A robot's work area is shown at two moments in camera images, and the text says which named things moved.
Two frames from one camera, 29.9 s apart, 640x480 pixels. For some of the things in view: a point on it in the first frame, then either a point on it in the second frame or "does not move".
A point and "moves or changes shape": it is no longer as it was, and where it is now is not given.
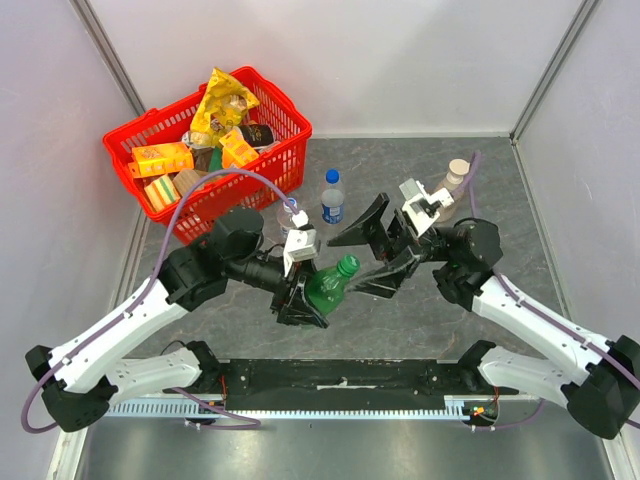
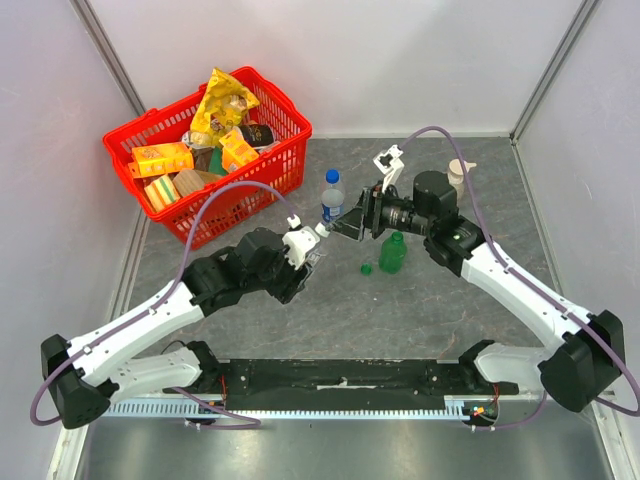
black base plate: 330,384 does not move
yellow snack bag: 222,109 does not move
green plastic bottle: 326,285 moves or changes shape
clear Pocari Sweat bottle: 285,216 → 318,252
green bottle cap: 349,264 → 366,269
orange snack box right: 236,153 does not move
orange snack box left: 149,160 does not move
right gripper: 398,245 → 375,215
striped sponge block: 161,193 does not move
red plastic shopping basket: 233,143 does not move
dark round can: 261,136 does not move
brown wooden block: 184,180 does not move
